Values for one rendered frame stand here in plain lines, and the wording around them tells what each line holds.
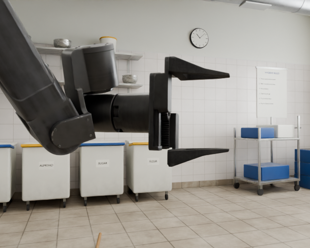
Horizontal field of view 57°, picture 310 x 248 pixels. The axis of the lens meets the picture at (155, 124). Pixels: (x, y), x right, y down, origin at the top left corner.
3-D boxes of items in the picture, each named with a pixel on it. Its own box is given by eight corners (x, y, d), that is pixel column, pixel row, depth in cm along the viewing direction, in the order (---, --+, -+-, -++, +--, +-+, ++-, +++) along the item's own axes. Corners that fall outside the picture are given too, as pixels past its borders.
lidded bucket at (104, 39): (115, 56, 416) (115, 42, 417) (118, 52, 393) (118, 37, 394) (98, 55, 409) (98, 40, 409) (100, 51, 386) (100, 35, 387)
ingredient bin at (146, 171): (132, 203, 357) (132, 142, 358) (125, 192, 419) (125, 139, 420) (173, 201, 371) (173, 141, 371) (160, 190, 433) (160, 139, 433)
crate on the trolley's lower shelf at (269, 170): (269, 174, 468) (269, 162, 468) (289, 178, 434) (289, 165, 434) (243, 176, 444) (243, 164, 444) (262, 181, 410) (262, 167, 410)
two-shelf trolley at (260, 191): (273, 184, 481) (272, 116, 482) (301, 190, 431) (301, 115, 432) (232, 188, 447) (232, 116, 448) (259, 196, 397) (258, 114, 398)
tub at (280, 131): (271, 137, 474) (271, 124, 475) (294, 138, 435) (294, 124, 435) (255, 137, 459) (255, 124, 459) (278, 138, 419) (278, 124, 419)
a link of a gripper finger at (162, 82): (230, 114, 41) (166, 114, 43) (231, 64, 41) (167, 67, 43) (228, 111, 34) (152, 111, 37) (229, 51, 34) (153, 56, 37)
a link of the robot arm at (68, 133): (35, 135, 42) (55, 152, 35) (14, 54, 38) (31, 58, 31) (108, 112, 48) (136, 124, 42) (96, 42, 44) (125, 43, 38)
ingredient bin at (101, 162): (79, 208, 337) (79, 143, 338) (78, 196, 399) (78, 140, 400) (125, 204, 353) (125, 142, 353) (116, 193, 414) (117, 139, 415)
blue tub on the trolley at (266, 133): (256, 137, 454) (256, 127, 454) (274, 138, 416) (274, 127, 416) (240, 137, 443) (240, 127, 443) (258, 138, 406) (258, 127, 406)
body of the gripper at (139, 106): (173, 148, 43) (127, 146, 45) (174, 80, 43) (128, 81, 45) (162, 151, 36) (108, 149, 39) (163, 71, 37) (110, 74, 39)
